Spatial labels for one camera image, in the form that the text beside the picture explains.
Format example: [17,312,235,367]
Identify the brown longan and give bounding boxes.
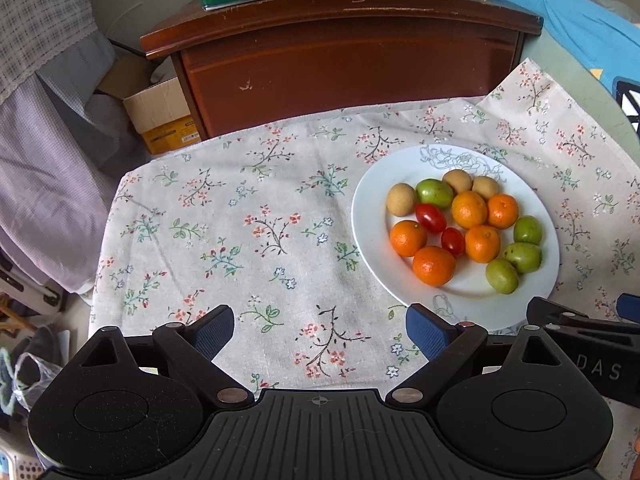
[442,169,472,193]
[471,176,500,200]
[386,183,417,217]

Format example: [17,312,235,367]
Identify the brown wooden cabinet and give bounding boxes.
[140,0,544,140]

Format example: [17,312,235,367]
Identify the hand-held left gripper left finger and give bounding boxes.
[75,305,256,406]

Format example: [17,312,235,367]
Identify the orange mandarin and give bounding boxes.
[451,190,489,229]
[487,193,520,229]
[412,245,457,286]
[464,225,502,263]
[389,219,429,257]

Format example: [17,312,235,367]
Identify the clear plastic bag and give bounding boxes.
[10,352,63,413]

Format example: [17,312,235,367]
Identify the red cherry tomato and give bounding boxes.
[440,227,466,258]
[415,203,448,234]

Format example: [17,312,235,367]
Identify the checkered cloth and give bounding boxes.
[0,0,101,106]

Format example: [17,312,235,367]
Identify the grey cloth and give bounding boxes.
[37,30,151,181]

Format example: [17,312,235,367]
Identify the cardboard box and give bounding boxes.
[97,52,203,156]

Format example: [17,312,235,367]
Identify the floral tablecloth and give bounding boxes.
[89,57,640,480]

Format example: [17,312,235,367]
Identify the white plate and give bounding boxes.
[351,144,560,333]

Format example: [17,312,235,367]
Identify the blue printed blanket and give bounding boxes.
[445,0,640,141]

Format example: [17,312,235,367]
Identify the green jujube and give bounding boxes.
[485,258,520,294]
[513,215,543,245]
[416,178,455,209]
[502,242,543,274]

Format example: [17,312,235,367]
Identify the white black appliance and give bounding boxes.
[0,250,68,313]

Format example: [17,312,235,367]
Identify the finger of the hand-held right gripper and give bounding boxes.
[616,292,640,322]
[526,296,640,348]

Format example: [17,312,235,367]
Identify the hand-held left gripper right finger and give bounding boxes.
[385,303,566,405]

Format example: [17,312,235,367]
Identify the white plastic basket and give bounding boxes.
[0,440,41,480]

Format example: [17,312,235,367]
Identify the purple waffle blanket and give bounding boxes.
[0,72,131,296]

